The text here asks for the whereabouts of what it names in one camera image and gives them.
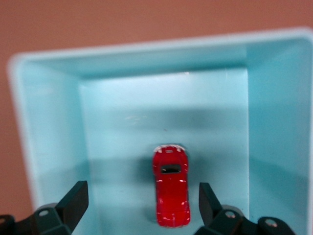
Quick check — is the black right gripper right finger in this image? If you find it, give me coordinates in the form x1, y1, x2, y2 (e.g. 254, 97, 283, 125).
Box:
193, 182, 296, 235

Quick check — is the blue plastic storage box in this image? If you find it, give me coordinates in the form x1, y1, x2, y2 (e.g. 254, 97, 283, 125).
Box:
6, 26, 313, 235

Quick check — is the red beetle toy car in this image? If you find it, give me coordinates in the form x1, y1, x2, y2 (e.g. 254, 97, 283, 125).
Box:
152, 144, 191, 228

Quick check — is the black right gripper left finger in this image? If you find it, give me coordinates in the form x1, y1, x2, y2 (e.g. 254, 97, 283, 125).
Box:
0, 180, 89, 235

